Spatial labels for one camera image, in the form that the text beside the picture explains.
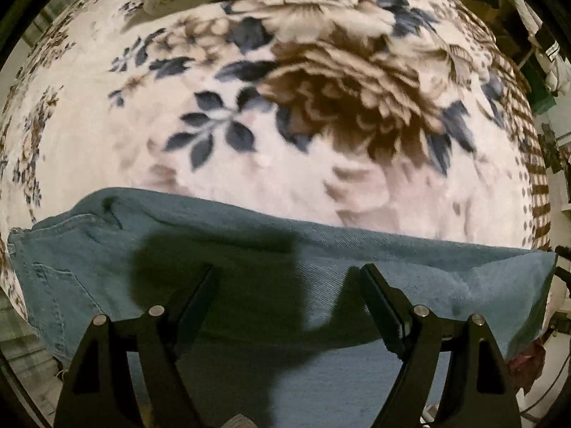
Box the blue denim pants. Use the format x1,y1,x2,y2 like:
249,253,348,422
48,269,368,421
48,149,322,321
7,188,556,427

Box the floral fleece bed blanket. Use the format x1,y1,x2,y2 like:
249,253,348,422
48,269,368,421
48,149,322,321
0,0,555,322

